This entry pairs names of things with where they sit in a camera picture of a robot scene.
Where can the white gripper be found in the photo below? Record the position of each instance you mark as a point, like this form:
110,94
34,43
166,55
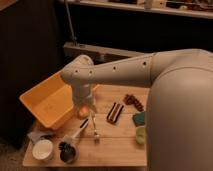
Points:
82,96

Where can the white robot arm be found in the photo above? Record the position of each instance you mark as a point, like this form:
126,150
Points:
179,111

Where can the yellow plastic tray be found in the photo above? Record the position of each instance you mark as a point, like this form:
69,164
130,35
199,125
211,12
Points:
50,102

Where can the orange round fruit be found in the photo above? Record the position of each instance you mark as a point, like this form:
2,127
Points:
83,112

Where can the silver fork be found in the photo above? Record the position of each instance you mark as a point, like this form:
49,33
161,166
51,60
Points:
96,135

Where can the wooden board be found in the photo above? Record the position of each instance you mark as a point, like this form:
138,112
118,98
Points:
117,146

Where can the metal vertical pole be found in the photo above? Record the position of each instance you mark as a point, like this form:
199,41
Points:
73,37

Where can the metal measuring cup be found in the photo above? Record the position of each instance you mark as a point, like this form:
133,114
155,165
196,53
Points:
68,154

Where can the green sponge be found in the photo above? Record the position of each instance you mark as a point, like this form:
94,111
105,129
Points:
139,118

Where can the grey crumpled cloth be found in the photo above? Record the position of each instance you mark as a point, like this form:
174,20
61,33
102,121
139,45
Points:
35,136

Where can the white bowl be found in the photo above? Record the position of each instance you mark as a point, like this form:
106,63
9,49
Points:
43,150

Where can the light green cup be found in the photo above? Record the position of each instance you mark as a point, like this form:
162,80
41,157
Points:
140,135

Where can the grey metal rail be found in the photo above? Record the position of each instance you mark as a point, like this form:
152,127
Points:
98,53

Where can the brown chain toy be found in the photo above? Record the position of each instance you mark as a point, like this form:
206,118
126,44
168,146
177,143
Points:
130,99

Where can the wall shelf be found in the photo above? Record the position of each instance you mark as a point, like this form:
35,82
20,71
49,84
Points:
150,6

